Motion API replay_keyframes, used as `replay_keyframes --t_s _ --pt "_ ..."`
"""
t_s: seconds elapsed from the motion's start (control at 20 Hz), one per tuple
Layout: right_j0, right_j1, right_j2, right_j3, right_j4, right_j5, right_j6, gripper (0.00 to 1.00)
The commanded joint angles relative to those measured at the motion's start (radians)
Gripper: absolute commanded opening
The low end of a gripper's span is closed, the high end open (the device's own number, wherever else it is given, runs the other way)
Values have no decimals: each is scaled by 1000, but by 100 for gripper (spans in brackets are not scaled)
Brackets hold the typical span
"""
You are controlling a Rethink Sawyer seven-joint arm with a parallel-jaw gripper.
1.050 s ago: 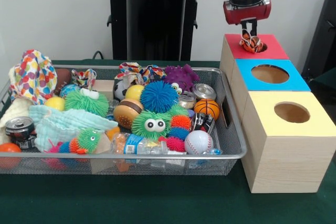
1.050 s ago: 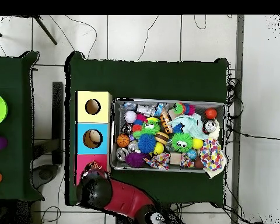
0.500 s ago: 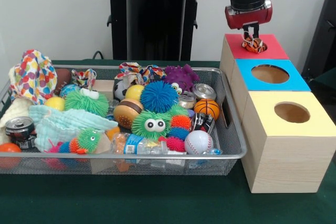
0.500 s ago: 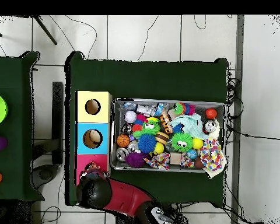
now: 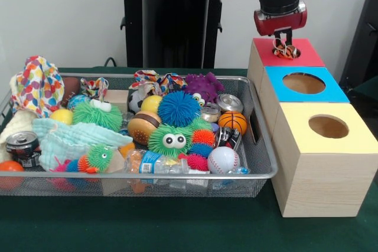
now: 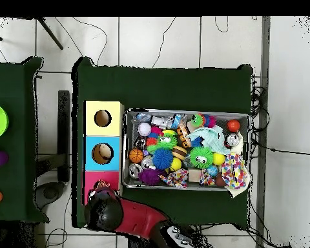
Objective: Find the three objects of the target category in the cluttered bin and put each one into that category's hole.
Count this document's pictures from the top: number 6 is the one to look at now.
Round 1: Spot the blue fuzzy ball toy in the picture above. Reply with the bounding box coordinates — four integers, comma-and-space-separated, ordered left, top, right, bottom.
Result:
152, 147, 174, 171

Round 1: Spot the toy hamburger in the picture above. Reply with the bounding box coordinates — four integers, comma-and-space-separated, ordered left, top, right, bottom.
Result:
172, 145, 189, 161

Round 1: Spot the crushed clear plastic bottle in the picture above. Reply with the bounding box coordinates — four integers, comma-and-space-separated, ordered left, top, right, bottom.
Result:
134, 112, 183, 129

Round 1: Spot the wooden box with three holes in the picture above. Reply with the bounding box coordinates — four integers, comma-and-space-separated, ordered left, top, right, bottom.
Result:
81, 99, 125, 207

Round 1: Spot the shallow clear mesh bin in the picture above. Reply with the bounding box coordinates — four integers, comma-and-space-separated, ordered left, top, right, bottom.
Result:
121, 108, 251, 192

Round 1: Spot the small toy basketball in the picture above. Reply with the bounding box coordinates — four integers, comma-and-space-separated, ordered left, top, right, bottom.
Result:
129, 148, 145, 164

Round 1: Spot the white dimpled ball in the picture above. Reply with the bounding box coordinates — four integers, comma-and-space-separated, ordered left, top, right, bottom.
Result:
137, 121, 152, 137

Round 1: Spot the green fuzzy toy with eyes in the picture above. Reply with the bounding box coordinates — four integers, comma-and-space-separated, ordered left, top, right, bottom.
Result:
189, 147, 214, 170

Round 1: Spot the mint green cloth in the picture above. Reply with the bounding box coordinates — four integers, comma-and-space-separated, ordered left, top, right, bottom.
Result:
187, 125, 231, 156

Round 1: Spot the dark green tablecloth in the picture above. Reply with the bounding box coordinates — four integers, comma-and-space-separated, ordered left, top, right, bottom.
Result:
0, 56, 50, 224
71, 56, 254, 231

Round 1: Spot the colourful dotted cloth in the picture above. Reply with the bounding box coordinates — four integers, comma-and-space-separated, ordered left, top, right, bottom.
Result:
220, 152, 250, 198

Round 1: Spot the black soda can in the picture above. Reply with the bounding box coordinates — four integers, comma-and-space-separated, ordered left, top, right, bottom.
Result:
223, 133, 242, 149

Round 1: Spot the orange ball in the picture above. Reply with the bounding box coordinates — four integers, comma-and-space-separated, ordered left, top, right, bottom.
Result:
226, 119, 242, 133

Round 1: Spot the black tripod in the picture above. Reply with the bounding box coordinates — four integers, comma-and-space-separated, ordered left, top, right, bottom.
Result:
0, 17, 65, 50

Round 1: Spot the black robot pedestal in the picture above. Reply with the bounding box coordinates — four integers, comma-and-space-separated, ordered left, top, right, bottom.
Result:
128, 234, 157, 248

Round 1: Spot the thin black floor cable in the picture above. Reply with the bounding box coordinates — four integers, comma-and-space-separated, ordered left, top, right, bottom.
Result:
214, 17, 230, 34
72, 17, 109, 66
151, 17, 178, 68

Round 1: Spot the black cable bundle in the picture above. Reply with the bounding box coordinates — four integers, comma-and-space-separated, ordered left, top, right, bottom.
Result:
249, 73, 271, 158

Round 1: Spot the black cable with connector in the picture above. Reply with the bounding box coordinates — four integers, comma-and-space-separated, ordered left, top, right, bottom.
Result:
250, 138, 310, 156

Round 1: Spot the grey floor cable cover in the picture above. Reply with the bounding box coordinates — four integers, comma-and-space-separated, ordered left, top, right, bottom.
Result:
255, 16, 271, 248

